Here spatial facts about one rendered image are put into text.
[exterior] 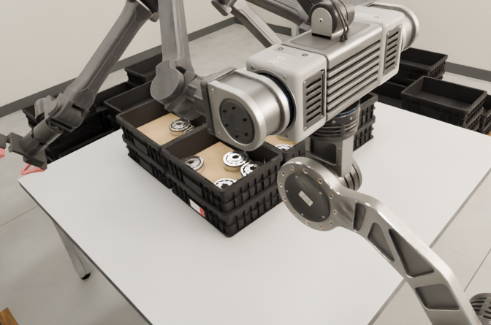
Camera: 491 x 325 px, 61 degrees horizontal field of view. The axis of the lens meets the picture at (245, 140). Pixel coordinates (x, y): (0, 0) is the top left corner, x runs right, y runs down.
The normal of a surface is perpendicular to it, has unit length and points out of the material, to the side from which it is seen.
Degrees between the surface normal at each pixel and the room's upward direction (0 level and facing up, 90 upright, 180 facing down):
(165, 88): 39
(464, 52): 90
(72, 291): 0
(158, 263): 0
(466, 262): 0
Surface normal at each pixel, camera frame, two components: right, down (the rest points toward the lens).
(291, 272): -0.09, -0.83
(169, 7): -0.46, -0.40
